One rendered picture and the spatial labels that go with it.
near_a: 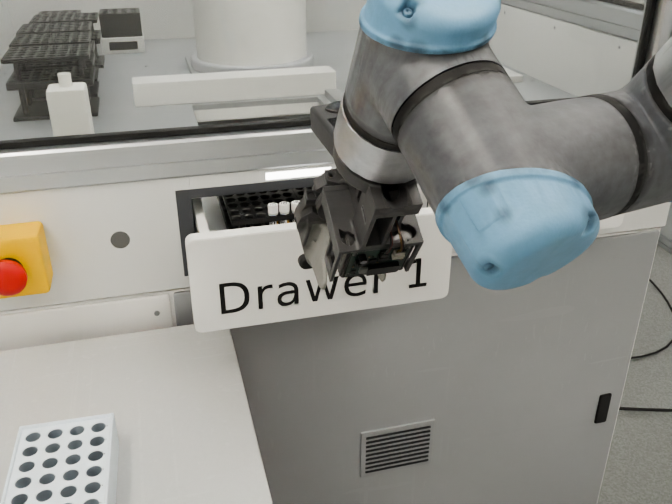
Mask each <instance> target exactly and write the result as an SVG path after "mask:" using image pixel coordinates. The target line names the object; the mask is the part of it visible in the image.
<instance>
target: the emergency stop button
mask: <svg viewBox="0 0 672 504"><path fill-rule="evenodd" d="M27 280H28V275H27V272H26V270H25V268H24V267H23V266H22V265H21V264H19V263H17V262H15V261H12V260H0V295H2V296H12V295H16V294H18V293H20V292H21V291H22V290H23V289H24V288H25V286H26V284H27Z"/></svg>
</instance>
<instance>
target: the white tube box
mask: <svg viewBox="0 0 672 504"><path fill-rule="evenodd" d="M118 456H119V439H118V433H117V428H116V423H115V417H114V413H108V414H101V415H94V416H87V417H80V418H74V419H67V420H60V421H53V422H46V423H39V424H32V425H25V426H20V427H19V430H18V434H17V438H16V442H15V446H14V450H13V454H12V458H11V463H10V467H9V471H8V475H7V479H6V483H5V487H4V491H3V495H2V499H1V503H0V504H116V490H117V473H118Z"/></svg>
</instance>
